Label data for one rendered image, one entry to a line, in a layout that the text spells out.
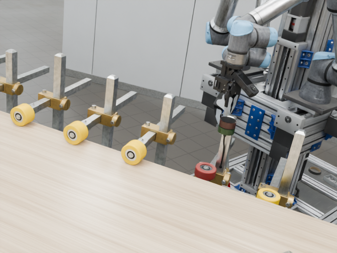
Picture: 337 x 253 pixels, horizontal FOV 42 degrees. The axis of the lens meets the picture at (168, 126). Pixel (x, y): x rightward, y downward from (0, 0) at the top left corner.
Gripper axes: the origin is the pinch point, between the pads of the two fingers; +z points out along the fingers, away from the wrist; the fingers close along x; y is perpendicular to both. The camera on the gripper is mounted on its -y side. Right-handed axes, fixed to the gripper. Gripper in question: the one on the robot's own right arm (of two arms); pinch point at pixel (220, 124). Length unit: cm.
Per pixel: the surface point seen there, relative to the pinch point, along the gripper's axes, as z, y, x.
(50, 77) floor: 91, 174, 245
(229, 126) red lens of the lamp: -20, -44, -16
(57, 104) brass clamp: -5, -44, 60
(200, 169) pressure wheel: -1.2, -46.1, -9.4
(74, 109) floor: 91, 125, 175
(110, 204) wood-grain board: -1, -84, 6
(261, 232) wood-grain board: -1, -67, -39
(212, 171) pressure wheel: -1.3, -44.5, -13.6
